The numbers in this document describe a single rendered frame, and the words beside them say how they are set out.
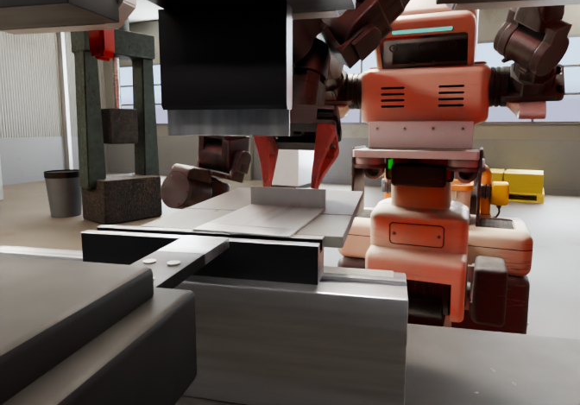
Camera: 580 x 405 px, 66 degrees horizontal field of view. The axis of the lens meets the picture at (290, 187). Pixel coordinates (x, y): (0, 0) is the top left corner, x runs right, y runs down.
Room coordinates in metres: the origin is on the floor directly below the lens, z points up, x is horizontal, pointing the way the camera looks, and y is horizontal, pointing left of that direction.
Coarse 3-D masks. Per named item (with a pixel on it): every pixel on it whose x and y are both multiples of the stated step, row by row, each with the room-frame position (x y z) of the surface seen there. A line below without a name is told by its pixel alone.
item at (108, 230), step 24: (96, 240) 0.36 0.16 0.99; (120, 240) 0.36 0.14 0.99; (144, 240) 0.35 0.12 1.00; (168, 240) 0.35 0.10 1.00; (240, 240) 0.34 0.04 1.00; (264, 240) 0.34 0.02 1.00; (288, 240) 0.35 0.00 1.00; (312, 240) 0.34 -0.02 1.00; (216, 264) 0.34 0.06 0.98; (240, 264) 0.33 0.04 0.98; (264, 264) 0.33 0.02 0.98; (288, 264) 0.33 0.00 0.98; (312, 264) 0.32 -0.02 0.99
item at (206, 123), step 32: (160, 32) 0.35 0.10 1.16; (192, 32) 0.35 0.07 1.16; (224, 32) 0.34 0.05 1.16; (256, 32) 0.34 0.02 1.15; (288, 32) 0.34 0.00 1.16; (160, 64) 0.35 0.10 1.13; (192, 64) 0.35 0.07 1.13; (224, 64) 0.34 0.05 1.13; (256, 64) 0.34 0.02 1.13; (288, 64) 0.34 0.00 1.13; (192, 96) 0.35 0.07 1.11; (224, 96) 0.34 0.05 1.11; (256, 96) 0.34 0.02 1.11; (288, 96) 0.34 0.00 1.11; (192, 128) 0.36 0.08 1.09; (224, 128) 0.35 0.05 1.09; (256, 128) 0.34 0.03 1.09; (288, 128) 0.34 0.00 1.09
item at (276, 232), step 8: (208, 224) 0.39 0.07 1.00; (216, 224) 0.39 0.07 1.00; (224, 232) 0.36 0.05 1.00; (232, 232) 0.36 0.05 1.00; (240, 232) 0.35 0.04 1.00; (248, 232) 0.35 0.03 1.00; (256, 232) 0.35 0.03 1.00; (264, 232) 0.35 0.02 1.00; (272, 232) 0.35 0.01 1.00; (280, 232) 0.35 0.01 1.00; (288, 232) 0.35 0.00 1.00
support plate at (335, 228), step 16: (240, 192) 0.60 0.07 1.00; (336, 192) 0.60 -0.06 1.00; (352, 192) 0.60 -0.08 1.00; (208, 208) 0.47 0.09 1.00; (224, 208) 0.47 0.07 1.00; (240, 208) 0.47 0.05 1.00; (336, 208) 0.47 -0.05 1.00; (352, 208) 0.47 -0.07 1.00; (160, 224) 0.39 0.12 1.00; (176, 224) 0.39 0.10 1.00; (192, 224) 0.39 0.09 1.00; (320, 224) 0.39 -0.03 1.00; (336, 224) 0.39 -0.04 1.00; (336, 240) 0.35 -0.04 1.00
